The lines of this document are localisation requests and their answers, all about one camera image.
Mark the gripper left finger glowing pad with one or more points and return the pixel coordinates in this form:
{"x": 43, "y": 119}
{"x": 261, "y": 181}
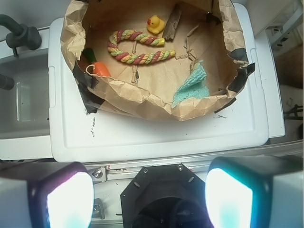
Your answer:
{"x": 45, "y": 195}

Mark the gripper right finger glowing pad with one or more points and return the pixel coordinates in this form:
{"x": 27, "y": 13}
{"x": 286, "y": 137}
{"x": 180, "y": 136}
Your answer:
{"x": 256, "y": 192}

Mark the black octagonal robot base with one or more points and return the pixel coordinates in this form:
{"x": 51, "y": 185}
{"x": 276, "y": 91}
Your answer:
{"x": 167, "y": 196}

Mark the blue-green terry cloth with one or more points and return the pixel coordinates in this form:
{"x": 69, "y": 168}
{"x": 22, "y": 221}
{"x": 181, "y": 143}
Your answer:
{"x": 193, "y": 86}

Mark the white plastic bin lid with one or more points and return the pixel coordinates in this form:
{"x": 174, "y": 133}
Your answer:
{"x": 105, "y": 136}

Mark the white toy sink basin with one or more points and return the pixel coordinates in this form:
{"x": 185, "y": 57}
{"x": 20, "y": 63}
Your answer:
{"x": 24, "y": 115}

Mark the orange toy carrot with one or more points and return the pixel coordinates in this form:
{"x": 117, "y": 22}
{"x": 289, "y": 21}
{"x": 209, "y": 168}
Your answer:
{"x": 95, "y": 68}

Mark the brown paper bag tray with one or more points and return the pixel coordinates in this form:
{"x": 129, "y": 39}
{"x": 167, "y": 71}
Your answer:
{"x": 208, "y": 30}

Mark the brown wood piece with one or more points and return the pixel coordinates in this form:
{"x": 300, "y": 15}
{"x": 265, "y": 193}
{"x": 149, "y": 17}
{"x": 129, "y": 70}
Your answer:
{"x": 172, "y": 23}

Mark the yellow rubber duck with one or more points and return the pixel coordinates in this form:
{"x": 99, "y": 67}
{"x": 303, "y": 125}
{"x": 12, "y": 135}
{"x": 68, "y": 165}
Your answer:
{"x": 155, "y": 25}

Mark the aluminium frame rail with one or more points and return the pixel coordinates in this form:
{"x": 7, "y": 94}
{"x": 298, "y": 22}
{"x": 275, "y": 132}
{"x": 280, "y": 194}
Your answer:
{"x": 196, "y": 163}

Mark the multicolour twisted rope toy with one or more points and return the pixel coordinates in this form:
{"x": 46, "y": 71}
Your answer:
{"x": 138, "y": 48}

